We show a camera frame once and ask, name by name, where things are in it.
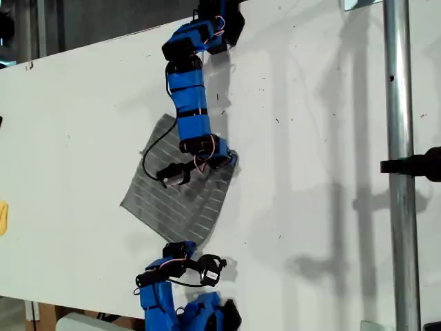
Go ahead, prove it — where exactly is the grey striped towel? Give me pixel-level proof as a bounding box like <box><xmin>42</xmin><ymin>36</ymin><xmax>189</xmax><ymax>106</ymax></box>
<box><xmin>119</xmin><ymin>112</ymin><xmax>240</xmax><ymax>246</ymax></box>

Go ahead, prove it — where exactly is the white box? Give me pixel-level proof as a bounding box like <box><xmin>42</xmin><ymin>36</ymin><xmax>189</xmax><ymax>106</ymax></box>
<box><xmin>54</xmin><ymin>312</ymin><xmax>145</xmax><ymax>331</ymax></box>

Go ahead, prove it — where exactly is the wooden table support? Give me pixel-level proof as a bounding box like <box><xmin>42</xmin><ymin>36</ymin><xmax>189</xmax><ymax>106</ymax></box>
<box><xmin>23</xmin><ymin>300</ymin><xmax>59</xmax><ymax>323</ymax></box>

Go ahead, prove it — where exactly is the yellow object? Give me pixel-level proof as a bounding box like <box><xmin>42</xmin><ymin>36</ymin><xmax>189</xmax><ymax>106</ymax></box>
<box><xmin>0</xmin><ymin>201</ymin><xmax>10</xmax><ymax>237</ymax></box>

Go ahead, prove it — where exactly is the black clamp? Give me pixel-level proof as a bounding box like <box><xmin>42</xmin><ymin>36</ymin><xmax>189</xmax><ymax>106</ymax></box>
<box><xmin>380</xmin><ymin>146</ymin><xmax>441</xmax><ymax>183</ymax></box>

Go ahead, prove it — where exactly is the black camera stalk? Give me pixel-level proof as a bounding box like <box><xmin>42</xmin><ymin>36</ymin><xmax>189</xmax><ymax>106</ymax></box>
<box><xmin>184</xmin><ymin>159</ymin><xmax>203</xmax><ymax>175</ymax></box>
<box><xmin>182</xmin><ymin>257</ymin><xmax>205</xmax><ymax>275</ymax></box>

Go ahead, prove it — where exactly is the red white servo wire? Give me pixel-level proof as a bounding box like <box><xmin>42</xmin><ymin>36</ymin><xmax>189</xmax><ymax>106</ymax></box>
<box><xmin>193</xmin><ymin>135</ymin><xmax>222</xmax><ymax>174</ymax></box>

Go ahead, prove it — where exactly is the black camera cable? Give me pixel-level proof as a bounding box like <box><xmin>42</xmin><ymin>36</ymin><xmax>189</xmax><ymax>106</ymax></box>
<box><xmin>141</xmin><ymin>117</ymin><xmax>180</xmax><ymax>180</ymax></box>
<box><xmin>167</xmin><ymin>278</ymin><xmax>205</xmax><ymax>288</ymax></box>

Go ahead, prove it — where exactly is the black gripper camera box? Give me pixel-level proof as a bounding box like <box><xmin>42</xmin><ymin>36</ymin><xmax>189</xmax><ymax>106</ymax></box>
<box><xmin>198</xmin><ymin>254</ymin><xmax>227</xmax><ymax>288</ymax></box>
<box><xmin>156</xmin><ymin>162</ymin><xmax>191</xmax><ymax>189</ymax></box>

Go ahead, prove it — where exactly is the steel post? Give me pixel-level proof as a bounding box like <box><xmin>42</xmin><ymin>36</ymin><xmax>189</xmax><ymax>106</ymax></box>
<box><xmin>382</xmin><ymin>0</ymin><xmax>422</xmax><ymax>331</ymax></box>

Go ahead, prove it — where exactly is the metal table bracket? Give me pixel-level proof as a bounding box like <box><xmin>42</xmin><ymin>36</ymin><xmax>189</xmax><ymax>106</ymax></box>
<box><xmin>339</xmin><ymin>0</ymin><xmax>380</xmax><ymax>12</ymax></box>

